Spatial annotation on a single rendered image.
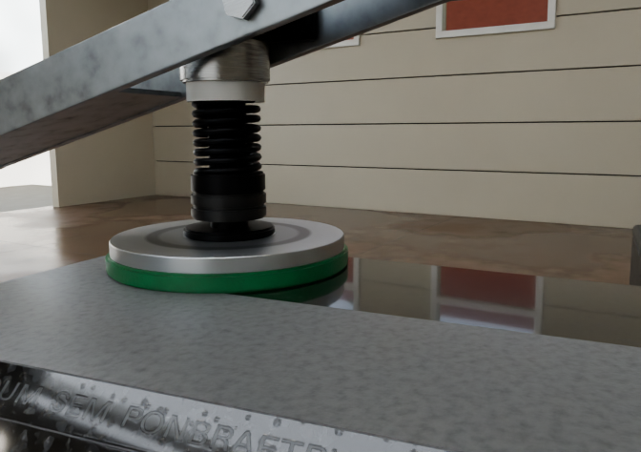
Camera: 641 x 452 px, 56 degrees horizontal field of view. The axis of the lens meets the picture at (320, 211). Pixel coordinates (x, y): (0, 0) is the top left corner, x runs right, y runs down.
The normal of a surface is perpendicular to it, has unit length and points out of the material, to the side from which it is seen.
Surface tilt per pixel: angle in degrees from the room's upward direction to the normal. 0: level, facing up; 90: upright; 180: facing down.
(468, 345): 0
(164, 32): 90
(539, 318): 0
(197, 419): 45
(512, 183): 90
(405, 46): 90
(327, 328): 0
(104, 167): 90
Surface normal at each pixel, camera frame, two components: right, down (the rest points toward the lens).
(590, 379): 0.00, -0.99
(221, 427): -0.28, -0.61
